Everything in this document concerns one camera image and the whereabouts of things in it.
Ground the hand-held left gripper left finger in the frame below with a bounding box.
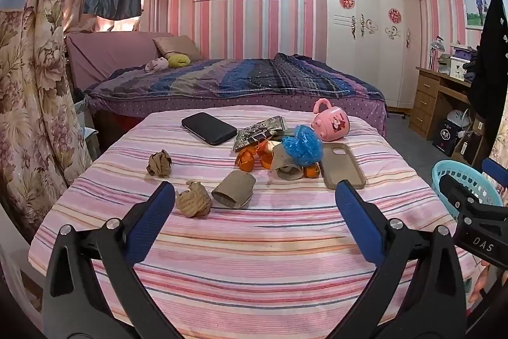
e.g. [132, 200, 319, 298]
[42, 181, 176, 339]

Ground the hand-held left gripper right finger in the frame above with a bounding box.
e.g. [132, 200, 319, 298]
[334, 180, 467, 339]

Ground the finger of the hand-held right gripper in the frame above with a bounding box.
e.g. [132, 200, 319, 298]
[481, 157, 508, 191]
[438, 173, 487, 222]

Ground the light blue plastic basket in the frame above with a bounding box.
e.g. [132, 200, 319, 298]
[432, 160, 503, 218]

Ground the brown paper ball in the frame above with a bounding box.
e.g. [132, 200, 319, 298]
[146, 149, 173, 178]
[175, 181, 213, 218]

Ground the brown cardboard tube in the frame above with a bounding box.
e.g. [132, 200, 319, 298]
[211, 170, 255, 209]

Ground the blue plastic bag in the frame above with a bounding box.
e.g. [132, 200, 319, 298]
[281, 125, 324, 167]

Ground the black patterned snack packet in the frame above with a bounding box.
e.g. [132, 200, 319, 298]
[231, 115, 287, 153]

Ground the person's right hand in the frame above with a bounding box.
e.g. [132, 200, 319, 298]
[467, 260, 497, 305]

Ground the floral curtain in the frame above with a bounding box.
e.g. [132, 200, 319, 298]
[490, 146, 508, 167]
[0, 0, 100, 240]

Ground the wooden crate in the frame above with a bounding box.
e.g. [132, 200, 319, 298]
[452, 128, 485, 166]

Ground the black box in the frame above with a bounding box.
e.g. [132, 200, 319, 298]
[432, 119, 463, 157]

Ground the tan phone case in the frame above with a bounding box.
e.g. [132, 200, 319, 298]
[319, 141, 366, 190]

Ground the white round appliance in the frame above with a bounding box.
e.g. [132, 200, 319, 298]
[446, 109, 471, 129]

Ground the wooden desk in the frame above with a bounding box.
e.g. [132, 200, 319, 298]
[409, 66, 489, 149]

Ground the pink cartoon mug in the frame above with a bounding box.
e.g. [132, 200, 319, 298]
[311, 98, 351, 142]

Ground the black smartphone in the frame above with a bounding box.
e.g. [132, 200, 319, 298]
[181, 112, 238, 146]

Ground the white storage box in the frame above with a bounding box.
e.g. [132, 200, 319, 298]
[448, 56, 473, 79]

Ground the pink striped blanket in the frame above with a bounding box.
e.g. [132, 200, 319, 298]
[29, 103, 477, 339]

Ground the purple dotted bed sheet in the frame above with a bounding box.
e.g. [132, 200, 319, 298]
[89, 91, 389, 138]

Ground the black hanging coat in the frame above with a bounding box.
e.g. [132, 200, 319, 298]
[466, 0, 508, 149]

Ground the purple box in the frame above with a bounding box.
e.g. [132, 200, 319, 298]
[450, 45, 482, 62]

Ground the desk lamp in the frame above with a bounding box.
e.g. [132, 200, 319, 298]
[429, 36, 445, 70]

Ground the pink bundled cloth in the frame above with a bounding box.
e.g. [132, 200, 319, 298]
[145, 58, 169, 74]

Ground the white wardrobe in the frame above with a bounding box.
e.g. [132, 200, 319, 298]
[323, 0, 421, 110]

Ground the yellow-green plush toy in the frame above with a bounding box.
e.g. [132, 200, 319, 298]
[167, 53, 190, 69]

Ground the small framed photo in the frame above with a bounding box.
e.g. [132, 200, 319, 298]
[464, 0, 491, 31]

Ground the bed with striped blanket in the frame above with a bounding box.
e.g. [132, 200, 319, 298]
[83, 53, 387, 105]

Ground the purple padded headboard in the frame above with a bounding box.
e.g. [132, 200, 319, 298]
[64, 31, 175, 91]

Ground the tan pillow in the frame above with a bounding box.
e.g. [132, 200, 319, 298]
[153, 36, 203, 62]

